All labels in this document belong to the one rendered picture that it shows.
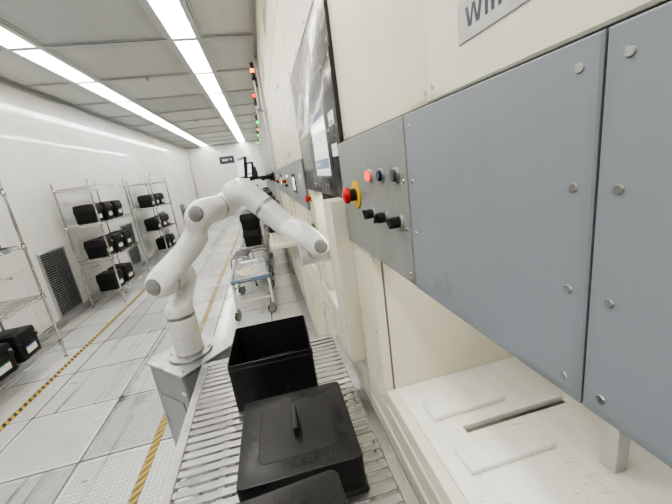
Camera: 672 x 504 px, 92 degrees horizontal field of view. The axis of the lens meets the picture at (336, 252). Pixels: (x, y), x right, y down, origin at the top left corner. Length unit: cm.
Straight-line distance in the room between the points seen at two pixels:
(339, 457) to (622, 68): 81
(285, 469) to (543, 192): 76
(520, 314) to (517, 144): 16
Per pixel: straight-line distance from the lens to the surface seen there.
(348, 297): 103
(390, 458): 100
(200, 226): 130
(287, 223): 120
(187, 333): 161
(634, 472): 93
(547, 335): 35
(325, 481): 64
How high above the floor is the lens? 150
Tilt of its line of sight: 15 degrees down
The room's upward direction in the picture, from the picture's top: 8 degrees counter-clockwise
